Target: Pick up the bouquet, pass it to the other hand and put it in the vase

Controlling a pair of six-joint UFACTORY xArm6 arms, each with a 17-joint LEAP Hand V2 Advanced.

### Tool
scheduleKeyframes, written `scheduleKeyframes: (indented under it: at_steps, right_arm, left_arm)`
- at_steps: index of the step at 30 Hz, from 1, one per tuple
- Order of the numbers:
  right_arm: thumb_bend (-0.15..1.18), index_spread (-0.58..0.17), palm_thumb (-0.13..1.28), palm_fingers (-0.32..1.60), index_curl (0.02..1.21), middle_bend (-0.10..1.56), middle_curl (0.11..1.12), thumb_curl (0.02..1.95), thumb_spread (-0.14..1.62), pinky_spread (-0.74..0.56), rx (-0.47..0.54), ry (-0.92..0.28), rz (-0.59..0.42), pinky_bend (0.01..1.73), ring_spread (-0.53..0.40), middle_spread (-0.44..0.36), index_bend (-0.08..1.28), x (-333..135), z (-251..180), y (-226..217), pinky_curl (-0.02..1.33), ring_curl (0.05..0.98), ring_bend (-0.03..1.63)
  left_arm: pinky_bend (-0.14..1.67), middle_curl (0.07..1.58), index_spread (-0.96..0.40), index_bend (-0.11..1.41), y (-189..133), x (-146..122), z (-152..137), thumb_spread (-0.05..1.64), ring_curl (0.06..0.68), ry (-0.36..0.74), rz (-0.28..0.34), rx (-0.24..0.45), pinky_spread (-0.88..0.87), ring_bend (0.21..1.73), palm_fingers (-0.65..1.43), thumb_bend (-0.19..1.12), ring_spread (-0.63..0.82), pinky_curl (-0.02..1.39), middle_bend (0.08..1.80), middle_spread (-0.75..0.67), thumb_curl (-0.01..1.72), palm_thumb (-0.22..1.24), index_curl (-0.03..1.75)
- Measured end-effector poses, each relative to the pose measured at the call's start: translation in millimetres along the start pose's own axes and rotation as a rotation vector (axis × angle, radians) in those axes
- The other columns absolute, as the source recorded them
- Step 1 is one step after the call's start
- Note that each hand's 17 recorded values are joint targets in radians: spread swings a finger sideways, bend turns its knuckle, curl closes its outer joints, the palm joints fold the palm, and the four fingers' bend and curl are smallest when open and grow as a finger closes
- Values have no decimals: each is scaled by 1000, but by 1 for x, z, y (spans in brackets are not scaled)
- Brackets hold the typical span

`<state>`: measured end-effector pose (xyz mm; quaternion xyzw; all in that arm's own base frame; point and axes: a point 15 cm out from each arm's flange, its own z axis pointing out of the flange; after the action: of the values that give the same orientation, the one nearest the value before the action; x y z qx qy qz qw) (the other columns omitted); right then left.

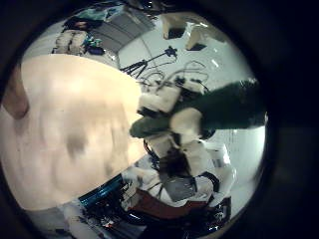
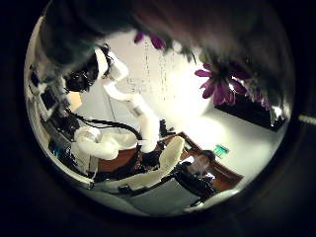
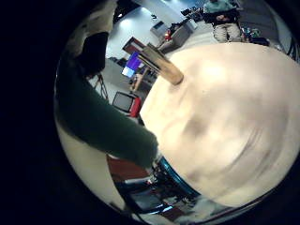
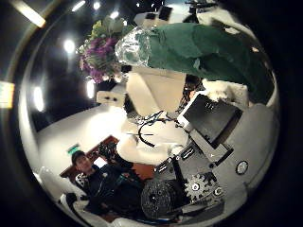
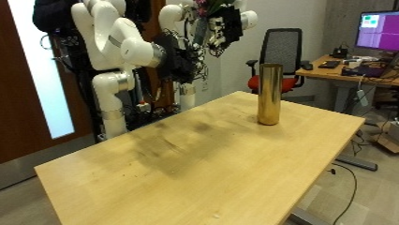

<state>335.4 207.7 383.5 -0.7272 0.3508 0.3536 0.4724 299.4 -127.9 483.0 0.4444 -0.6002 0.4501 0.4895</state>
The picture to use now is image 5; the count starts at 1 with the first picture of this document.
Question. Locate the tall gold cylinder vase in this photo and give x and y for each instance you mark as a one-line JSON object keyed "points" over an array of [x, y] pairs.
{"points": [[269, 93]]}

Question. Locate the dark laptop on desk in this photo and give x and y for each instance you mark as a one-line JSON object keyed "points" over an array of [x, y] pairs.
{"points": [[370, 71]]}

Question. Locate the wooden office desk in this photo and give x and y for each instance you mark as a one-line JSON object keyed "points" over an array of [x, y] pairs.
{"points": [[333, 73]]}

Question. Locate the red emergency stop button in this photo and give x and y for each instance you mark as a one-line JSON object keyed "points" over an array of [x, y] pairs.
{"points": [[144, 105]]}

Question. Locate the black mesh red office chair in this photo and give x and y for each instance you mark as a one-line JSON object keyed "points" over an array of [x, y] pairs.
{"points": [[282, 53]]}

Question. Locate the black hanging bag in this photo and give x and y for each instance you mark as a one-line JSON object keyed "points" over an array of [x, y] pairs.
{"points": [[52, 18]]}

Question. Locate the cardboard box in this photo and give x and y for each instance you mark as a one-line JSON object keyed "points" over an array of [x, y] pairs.
{"points": [[389, 140]]}

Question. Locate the white hanging power adapter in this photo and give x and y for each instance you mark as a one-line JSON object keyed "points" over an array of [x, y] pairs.
{"points": [[362, 97]]}

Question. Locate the black desk phone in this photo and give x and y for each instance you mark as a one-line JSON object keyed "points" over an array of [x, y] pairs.
{"points": [[339, 52]]}

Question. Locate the grey table foot bar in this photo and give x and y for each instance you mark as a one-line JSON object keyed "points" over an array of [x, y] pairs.
{"points": [[355, 162]]}

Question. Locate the brown door glass panel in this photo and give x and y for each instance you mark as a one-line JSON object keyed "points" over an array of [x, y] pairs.
{"points": [[24, 78]]}

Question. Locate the computer monitor purple screen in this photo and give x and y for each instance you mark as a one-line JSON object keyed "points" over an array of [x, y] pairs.
{"points": [[379, 31]]}

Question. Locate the black computer mouse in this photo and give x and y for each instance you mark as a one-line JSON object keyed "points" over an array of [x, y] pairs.
{"points": [[307, 66]]}

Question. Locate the flower bouquet green stem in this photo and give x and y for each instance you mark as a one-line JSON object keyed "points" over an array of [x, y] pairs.
{"points": [[200, 31]]}

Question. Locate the black keyboard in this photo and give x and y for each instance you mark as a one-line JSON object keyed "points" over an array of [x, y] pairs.
{"points": [[329, 64]]}

